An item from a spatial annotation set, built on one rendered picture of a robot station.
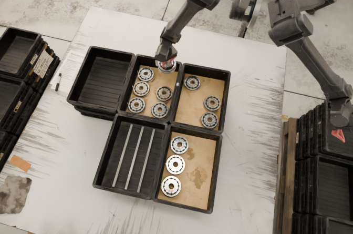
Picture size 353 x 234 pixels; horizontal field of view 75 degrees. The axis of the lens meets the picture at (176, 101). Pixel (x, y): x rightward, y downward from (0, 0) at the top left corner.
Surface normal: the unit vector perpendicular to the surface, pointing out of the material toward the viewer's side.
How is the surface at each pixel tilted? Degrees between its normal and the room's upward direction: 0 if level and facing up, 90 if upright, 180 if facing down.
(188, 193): 0
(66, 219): 0
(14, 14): 0
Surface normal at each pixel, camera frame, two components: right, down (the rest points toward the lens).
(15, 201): -0.02, -0.42
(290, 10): -0.79, -0.04
